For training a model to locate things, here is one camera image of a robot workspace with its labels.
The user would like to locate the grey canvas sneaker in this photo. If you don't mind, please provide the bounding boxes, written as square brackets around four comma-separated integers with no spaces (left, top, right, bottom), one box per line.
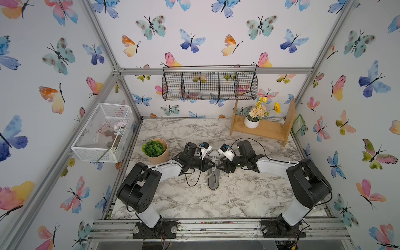
[207,150,221,191]

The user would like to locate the white mesh wall basket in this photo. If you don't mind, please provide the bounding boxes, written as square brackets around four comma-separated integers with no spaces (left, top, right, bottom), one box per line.
[71,103,133,163]

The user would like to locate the green plant in terracotta pot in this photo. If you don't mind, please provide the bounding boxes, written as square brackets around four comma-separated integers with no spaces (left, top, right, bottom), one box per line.
[142,139,169,165]

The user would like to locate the aluminium front rail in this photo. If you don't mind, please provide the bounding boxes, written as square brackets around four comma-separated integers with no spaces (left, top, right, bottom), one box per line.
[89,218,350,242]

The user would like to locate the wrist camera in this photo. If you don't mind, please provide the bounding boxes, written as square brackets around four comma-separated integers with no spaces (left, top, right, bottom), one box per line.
[218,144,235,161]
[199,142,212,159]

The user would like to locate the black wire wall basket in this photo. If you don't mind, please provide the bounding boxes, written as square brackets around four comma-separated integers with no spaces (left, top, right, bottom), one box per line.
[161,66,258,101]

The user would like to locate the flowers in white pot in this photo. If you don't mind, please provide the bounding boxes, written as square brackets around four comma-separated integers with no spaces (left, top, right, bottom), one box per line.
[244,97,281,129]

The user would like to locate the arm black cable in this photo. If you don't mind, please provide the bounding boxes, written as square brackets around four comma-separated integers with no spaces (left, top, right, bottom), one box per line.
[230,137,268,157]
[183,167,203,188]

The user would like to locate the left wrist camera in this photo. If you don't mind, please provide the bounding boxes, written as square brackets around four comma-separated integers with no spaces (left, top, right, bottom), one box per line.
[199,142,212,159]

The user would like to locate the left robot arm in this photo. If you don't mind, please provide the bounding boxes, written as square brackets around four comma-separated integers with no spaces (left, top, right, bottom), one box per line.
[116,142,216,229]

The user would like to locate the wooden shelf rack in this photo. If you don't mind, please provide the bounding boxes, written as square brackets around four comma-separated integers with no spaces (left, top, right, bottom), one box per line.
[230,99,296,147]

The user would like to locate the green framed wall card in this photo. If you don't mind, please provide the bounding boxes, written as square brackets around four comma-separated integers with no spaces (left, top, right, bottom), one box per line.
[292,115,308,136]

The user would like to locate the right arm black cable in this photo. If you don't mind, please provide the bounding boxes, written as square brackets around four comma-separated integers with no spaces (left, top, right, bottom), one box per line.
[230,137,268,157]

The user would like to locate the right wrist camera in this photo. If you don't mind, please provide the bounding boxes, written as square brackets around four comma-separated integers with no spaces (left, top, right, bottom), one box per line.
[218,144,235,161]

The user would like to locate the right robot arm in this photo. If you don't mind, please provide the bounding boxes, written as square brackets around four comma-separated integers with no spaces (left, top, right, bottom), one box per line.
[217,140,332,228]

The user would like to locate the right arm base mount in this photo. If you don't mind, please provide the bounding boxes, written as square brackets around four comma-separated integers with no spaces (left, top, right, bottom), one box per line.
[260,215,306,238]

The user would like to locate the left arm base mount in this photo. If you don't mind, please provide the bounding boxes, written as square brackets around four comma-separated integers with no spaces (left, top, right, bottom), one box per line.
[132,219,178,240]

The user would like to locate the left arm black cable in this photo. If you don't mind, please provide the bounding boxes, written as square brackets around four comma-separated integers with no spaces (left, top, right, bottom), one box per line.
[183,167,203,188]

